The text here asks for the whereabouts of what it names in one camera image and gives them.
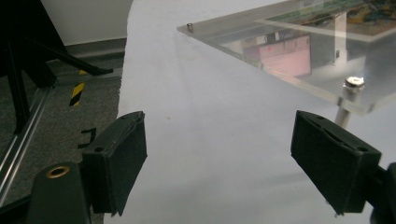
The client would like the black tape mark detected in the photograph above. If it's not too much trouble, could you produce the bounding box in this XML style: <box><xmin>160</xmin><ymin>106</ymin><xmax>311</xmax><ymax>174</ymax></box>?
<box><xmin>77</xmin><ymin>127</ymin><xmax>97</xmax><ymax>149</ymax></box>

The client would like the black tripod stand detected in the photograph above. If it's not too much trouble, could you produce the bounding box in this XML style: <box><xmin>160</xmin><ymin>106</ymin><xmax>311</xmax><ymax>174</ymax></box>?
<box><xmin>0</xmin><ymin>0</ymin><xmax>114</xmax><ymax>135</ymax></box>

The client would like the yellow black hazard tape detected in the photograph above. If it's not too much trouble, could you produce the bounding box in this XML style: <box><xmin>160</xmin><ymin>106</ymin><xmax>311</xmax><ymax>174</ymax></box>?
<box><xmin>68</xmin><ymin>69</ymin><xmax>89</xmax><ymax>107</ymax></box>

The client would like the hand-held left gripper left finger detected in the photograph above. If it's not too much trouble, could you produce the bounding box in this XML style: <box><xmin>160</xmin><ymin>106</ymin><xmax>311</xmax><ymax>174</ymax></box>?
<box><xmin>81</xmin><ymin>110</ymin><xmax>149</xmax><ymax>217</ymax></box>

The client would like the aluminium floor rail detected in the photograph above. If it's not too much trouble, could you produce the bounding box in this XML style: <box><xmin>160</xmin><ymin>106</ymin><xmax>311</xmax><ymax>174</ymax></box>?
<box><xmin>0</xmin><ymin>67</ymin><xmax>123</xmax><ymax>206</ymax></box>

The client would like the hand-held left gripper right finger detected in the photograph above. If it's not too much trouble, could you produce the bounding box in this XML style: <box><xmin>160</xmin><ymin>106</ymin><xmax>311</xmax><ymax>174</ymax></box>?
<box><xmin>290</xmin><ymin>109</ymin><xmax>383</xmax><ymax>217</ymax></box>

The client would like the clear acrylic stand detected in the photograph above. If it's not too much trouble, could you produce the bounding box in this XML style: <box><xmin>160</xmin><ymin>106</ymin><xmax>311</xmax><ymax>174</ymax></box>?
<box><xmin>177</xmin><ymin>0</ymin><xmax>396</xmax><ymax>129</ymax></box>

